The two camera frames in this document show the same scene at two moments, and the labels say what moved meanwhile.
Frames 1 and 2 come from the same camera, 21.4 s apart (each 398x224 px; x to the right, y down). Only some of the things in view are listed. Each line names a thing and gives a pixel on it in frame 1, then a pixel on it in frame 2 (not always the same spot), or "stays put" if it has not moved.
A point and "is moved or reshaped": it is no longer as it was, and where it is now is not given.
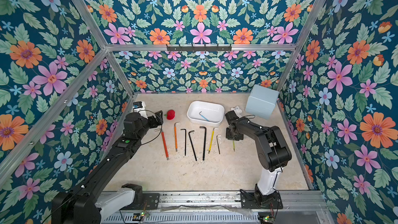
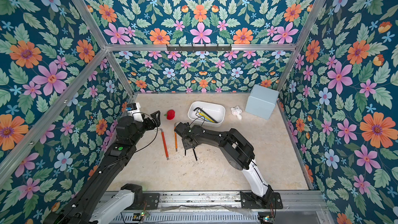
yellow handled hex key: x=212 y=139 is moved or reshaped
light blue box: x=261 y=101 stays put
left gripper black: x=158 y=120 stays put
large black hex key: x=203 y=158 to x=207 y=114
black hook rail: x=198 y=48 stays put
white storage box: x=205 y=113 stays put
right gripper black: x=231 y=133 to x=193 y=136
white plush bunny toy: x=238 y=111 stays put
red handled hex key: x=164 y=142 stays put
